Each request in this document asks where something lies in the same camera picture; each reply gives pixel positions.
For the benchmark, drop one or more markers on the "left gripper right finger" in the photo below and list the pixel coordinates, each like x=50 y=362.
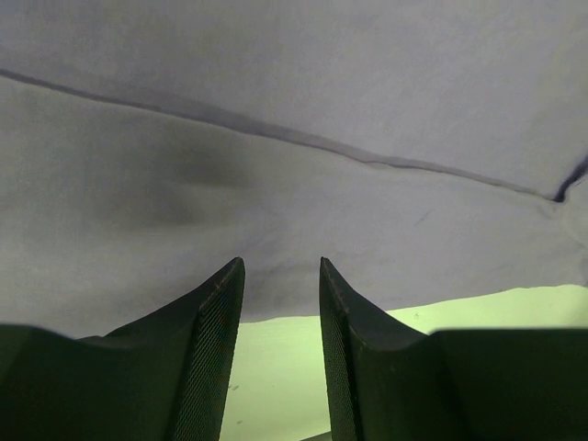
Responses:
x=387 y=381

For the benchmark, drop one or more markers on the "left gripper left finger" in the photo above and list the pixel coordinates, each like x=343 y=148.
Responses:
x=163 y=377

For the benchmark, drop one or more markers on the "purple t shirt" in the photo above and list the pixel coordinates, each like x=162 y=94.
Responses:
x=431 y=149

